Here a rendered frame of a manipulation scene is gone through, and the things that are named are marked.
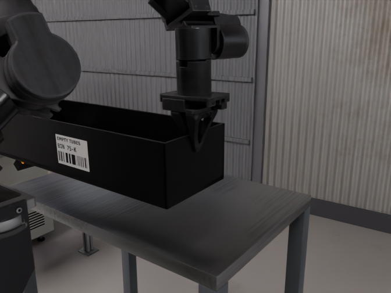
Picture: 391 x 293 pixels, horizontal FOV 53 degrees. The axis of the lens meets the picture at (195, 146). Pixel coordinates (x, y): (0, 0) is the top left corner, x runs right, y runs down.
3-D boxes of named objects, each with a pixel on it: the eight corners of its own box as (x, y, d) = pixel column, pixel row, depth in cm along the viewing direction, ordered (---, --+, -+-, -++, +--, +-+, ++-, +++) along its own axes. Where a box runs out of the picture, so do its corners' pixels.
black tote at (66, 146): (-12, 151, 95) (-19, 106, 92) (50, 136, 109) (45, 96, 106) (166, 210, 63) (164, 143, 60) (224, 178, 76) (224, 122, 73)
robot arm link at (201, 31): (167, 21, 62) (189, 20, 57) (201, 21, 66) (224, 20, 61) (169, 65, 64) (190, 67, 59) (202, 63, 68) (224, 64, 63)
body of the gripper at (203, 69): (182, 99, 70) (181, 57, 68) (231, 104, 64) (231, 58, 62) (158, 104, 65) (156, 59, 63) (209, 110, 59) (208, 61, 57)
